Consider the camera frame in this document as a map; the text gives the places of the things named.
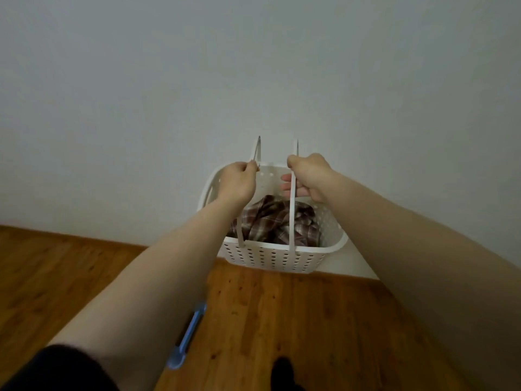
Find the person's right hand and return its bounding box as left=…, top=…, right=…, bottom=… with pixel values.
left=279, top=153, right=339, bottom=204

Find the person's left hand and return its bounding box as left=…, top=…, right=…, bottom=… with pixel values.
left=216, top=160, right=260, bottom=207

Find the white perforated laundry basket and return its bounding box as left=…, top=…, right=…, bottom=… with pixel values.
left=197, top=136, right=350, bottom=274

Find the person's left forearm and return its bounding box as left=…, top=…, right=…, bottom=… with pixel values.
left=48, top=197, right=246, bottom=391

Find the person's right forearm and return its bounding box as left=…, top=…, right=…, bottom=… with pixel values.
left=322, top=170, right=521, bottom=391

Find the plaid checked garment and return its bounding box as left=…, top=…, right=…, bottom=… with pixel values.
left=227, top=194, right=322, bottom=247

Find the blue plastic tool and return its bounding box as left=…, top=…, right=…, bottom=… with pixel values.
left=166, top=302, right=208, bottom=370

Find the person's black shoe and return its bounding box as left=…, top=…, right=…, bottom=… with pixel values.
left=270, top=357, right=307, bottom=391

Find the black shirt sleeve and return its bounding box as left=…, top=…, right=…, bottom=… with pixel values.
left=0, top=343, right=121, bottom=391

